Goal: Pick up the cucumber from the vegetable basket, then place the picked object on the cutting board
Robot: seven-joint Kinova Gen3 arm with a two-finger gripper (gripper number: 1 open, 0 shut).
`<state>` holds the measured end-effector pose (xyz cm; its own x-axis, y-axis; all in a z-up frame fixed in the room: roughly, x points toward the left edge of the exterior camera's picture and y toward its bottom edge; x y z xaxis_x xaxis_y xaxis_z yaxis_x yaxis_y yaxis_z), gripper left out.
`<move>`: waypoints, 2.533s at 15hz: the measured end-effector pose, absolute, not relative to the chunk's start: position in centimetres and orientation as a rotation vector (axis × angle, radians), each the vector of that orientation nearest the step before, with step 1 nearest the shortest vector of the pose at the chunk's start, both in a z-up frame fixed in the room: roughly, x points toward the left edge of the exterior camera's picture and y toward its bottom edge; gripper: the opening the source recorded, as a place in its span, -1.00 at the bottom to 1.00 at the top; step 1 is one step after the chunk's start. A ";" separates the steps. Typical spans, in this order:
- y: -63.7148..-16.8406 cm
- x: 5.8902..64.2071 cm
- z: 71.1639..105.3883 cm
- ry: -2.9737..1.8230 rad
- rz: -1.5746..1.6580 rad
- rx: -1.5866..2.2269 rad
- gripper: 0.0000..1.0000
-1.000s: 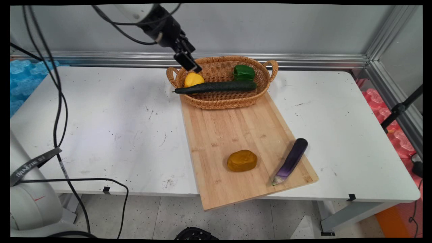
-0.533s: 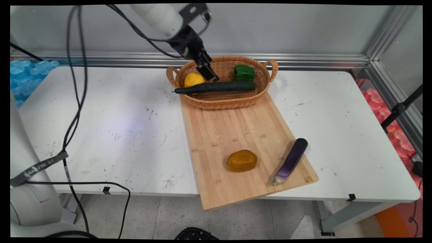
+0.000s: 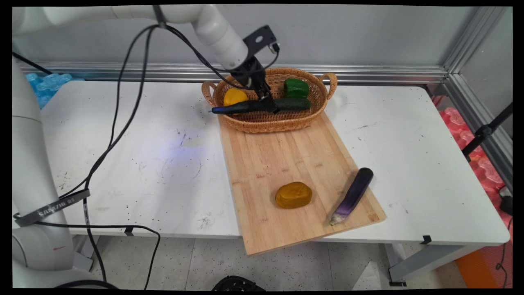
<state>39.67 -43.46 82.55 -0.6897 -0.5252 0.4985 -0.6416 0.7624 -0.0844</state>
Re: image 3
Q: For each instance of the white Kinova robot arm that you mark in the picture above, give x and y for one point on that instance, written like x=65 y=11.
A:
x=32 y=164

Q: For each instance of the blue foam floor mat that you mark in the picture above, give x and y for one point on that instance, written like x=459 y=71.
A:
x=49 y=86

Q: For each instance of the orange floor panel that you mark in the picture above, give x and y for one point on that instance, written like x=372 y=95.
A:
x=477 y=270

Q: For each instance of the black tape piece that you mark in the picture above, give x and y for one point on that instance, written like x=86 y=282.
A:
x=129 y=231
x=426 y=239

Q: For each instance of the black tripod stand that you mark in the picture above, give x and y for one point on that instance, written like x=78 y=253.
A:
x=485 y=132

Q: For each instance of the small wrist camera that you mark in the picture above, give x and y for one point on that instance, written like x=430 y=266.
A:
x=274 y=47

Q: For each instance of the red foam floor mat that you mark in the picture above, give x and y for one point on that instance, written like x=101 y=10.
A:
x=483 y=164

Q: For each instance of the yellow toy bell pepper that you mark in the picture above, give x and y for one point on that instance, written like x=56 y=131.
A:
x=234 y=96

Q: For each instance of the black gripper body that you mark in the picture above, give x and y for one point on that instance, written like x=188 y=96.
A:
x=249 y=71

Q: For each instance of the green toy bell pepper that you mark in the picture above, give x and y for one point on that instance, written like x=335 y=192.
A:
x=295 y=87

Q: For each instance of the woven wicker basket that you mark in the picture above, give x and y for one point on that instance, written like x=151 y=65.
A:
x=282 y=121

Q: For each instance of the slanted aluminium frame rail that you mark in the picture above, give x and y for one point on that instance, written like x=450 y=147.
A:
x=479 y=82

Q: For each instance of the orange brown toy potato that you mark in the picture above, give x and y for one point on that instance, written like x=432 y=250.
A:
x=293 y=195

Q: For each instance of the horizontal aluminium frame rail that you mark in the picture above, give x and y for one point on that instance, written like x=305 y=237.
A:
x=368 y=73

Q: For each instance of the wooden cutting board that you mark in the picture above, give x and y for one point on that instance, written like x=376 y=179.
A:
x=294 y=164

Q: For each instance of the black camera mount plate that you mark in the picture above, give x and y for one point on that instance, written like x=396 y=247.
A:
x=258 y=39

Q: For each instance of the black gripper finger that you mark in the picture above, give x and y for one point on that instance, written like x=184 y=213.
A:
x=258 y=95
x=270 y=100

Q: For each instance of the grey table leg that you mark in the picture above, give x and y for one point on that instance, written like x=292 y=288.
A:
x=425 y=262

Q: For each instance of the purple toy eggplant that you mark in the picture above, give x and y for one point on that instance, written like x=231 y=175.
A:
x=354 y=194

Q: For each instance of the round black floor object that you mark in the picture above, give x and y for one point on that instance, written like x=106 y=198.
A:
x=237 y=283

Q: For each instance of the dark green toy cucumber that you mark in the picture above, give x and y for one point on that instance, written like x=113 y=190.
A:
x=292 y=104

